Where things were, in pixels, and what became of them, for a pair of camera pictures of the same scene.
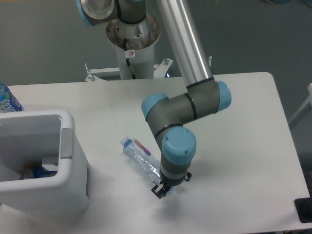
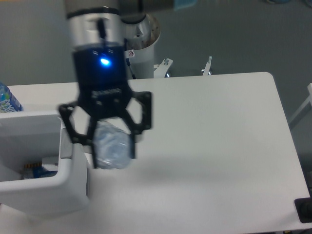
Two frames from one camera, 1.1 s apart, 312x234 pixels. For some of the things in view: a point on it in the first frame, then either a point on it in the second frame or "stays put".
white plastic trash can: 48,137 stays put
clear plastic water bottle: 142,156 -> 112,146
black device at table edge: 303,208 stays put
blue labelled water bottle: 8,103 stays put
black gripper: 159,190 -> 103,89
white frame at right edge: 305,108 stays put
